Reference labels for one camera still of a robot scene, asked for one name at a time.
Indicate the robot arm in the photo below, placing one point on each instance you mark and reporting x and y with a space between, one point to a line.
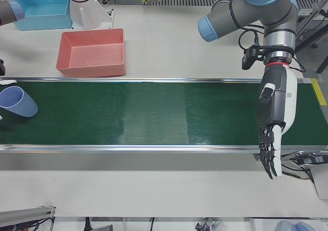
10 12
256 10

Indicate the short aluminium profile rail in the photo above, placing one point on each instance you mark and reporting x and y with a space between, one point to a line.
25 215

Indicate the light blue plastic box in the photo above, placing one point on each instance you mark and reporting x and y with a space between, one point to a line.
43 10

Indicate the white pedestal column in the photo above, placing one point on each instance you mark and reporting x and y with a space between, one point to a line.
87 10

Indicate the conveyor motor controller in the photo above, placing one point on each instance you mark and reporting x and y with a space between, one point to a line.
320 182

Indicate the aluminium workcell frame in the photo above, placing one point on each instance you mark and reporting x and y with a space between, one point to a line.
311 18

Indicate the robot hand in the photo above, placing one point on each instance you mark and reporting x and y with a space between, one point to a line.
289 100
7 82

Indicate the grey metal box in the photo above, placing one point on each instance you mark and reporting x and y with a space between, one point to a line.
103 228

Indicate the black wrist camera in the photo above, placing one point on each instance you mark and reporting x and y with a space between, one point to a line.
249 59
2 67

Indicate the bag of black screws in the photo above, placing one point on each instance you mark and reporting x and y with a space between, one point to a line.
207 226

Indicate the pale blue plastic cup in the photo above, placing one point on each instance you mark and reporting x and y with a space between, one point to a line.
284 227

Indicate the pink plastic box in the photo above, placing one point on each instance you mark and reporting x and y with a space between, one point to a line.
94 54

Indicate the green conveyor belt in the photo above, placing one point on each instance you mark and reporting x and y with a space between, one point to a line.
153 113

